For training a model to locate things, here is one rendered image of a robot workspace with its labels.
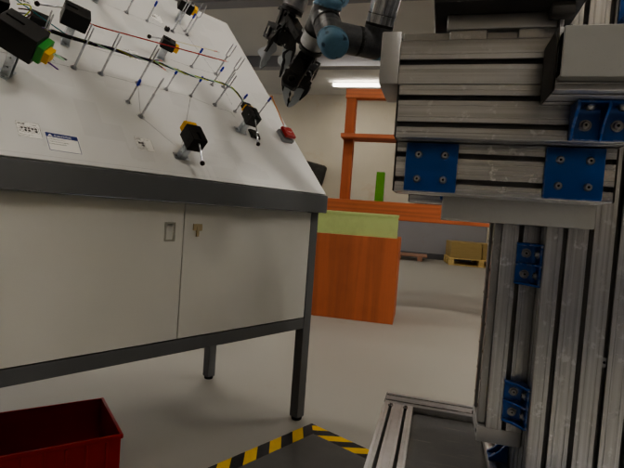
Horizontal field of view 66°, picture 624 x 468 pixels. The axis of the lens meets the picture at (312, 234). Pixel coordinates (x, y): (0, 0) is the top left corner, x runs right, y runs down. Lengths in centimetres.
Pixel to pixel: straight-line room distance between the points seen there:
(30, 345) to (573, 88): 119
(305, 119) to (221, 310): 993
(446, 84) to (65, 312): 99
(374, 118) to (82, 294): 1000
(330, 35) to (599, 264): 79
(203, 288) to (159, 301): 15
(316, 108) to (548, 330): 1047
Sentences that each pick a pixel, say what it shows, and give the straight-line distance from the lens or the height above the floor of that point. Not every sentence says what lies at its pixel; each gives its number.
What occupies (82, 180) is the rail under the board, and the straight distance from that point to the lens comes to 124.
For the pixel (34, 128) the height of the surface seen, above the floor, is 94.
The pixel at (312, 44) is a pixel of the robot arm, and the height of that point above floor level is 126.
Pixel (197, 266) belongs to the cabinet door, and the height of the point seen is 61.
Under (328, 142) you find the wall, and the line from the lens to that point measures 1109.
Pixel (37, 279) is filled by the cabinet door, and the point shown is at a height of 60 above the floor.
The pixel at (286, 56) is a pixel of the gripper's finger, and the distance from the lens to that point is 169.
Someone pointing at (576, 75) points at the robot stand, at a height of 101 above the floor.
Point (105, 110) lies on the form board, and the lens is 144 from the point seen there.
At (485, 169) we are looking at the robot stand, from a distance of 89.
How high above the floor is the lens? 80
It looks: 2 degrees down
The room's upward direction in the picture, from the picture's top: 4 degrees clockwise
